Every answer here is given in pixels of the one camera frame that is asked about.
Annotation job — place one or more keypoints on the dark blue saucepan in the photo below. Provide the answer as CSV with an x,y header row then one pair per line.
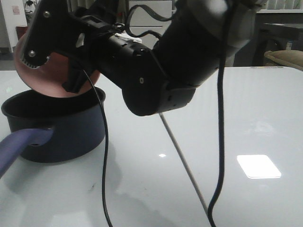
x,y
48,130

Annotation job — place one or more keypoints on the pink bowl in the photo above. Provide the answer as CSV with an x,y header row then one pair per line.
x,y
47,79

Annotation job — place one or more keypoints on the red bin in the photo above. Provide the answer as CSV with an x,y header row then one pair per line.
x,y
21,33

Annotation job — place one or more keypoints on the dark washing machine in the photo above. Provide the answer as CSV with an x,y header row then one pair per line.
x,y
282,36

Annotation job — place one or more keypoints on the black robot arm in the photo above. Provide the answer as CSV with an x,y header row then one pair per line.
x,y
195,44

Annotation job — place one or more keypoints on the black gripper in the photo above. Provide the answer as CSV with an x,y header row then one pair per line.
x,y
69,33

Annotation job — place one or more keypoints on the dark kitchen counter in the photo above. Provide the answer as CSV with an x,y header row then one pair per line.
x,y
244,57

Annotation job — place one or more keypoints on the white refrigerator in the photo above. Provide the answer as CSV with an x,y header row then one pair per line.
x,y
152,14

